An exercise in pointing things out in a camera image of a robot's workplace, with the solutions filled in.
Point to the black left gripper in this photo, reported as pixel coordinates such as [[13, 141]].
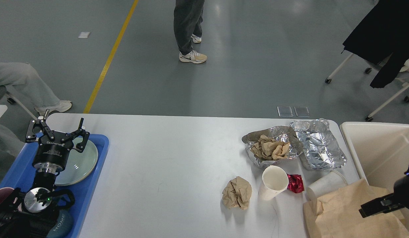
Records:
[[54, 153]]

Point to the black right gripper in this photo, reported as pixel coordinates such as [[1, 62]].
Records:
[[389, 203]]

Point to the mint green plate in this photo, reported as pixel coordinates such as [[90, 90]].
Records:
[[88, 157]]

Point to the brown paper bag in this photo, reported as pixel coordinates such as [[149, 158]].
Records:
[[336, 215]]

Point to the pink ribbed mug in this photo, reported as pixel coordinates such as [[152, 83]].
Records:
[[4, 193]]

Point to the dark teal mug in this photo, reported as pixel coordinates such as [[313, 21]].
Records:
[[63, 225]]

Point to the aluminium foil with paper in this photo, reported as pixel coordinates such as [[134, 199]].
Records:
[[282, 133]]

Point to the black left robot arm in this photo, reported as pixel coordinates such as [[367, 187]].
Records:
[[34, 213]]

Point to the pink plate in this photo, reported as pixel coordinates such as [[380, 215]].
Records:
[[73, 174]]

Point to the blue plastic tray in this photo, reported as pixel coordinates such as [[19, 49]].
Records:
[[21, 175]]

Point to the beige plastic bin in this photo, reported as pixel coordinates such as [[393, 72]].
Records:
[[380, 151]]

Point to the grey chair with legs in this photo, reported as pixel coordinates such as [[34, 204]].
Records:
[[8, 99]]

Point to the seated person grey trousers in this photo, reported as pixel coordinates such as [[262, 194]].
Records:
[[25, 79]]

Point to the crumpled aluminium foil sheet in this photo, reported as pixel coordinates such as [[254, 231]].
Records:
[[320, 147]]

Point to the red foil wrapper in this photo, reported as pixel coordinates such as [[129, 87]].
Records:
[[295, 183]]

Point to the white paper cup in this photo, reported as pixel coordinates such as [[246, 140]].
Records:
[[274, 181]]

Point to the crumpled brown paper in foil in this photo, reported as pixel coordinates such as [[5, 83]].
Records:
[[269, 149]]

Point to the crumpled brown paper ball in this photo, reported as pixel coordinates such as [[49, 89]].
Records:
[[237, 193]]

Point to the black jacket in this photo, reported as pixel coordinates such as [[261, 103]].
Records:
[[383, 34]]

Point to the standing person in jeans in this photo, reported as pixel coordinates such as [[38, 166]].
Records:
[[188, 30]]

